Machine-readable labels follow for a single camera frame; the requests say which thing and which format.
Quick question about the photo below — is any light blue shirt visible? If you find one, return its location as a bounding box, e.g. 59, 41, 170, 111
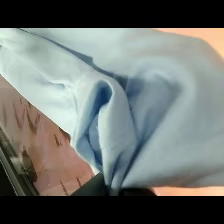
0, 27, 224, 194

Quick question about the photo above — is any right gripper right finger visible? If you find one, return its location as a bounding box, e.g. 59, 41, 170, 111
117, 187, 157, 197

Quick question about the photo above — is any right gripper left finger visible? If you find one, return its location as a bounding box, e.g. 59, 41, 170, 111
70, 172, 112, 197

